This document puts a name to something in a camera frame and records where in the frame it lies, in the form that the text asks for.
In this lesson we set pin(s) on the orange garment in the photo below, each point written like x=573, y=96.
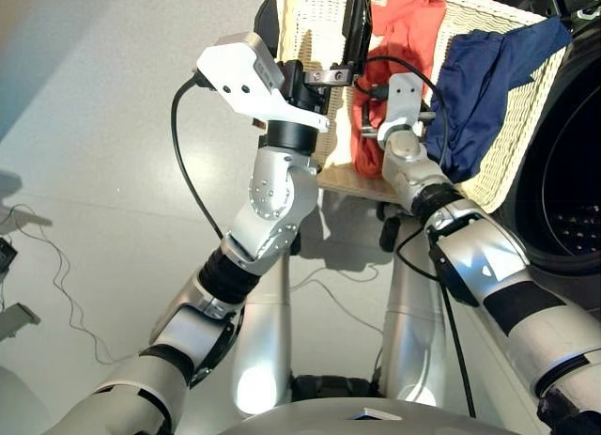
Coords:
x=413, y=26

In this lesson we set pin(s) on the navy blue garment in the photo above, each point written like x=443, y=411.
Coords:
x=474, y=92

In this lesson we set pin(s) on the pale woven laundry basket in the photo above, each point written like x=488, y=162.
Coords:
x=319, y=31

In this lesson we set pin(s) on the grey washing machine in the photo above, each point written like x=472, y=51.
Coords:
x=563, y=172

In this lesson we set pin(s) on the silver robot leg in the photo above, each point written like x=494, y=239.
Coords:
x=413, y=322
x=260, y=341

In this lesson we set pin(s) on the silver robot torso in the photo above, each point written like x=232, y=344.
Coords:
x=366, y=421

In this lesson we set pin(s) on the small black floor box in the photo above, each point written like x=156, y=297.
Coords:
x=7, y=256

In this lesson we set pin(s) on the grey floor bracket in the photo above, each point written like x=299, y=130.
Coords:
x=19, y=320

